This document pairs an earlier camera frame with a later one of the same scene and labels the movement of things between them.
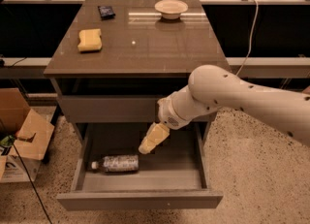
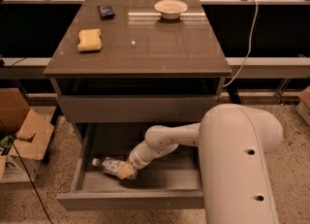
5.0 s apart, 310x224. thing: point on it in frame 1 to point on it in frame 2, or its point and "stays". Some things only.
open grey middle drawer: x=111 y=174 stays
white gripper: x=168 y=112 to x=136 y=162
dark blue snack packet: x=107 y=13 stays
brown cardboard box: x=31 y=131 stays
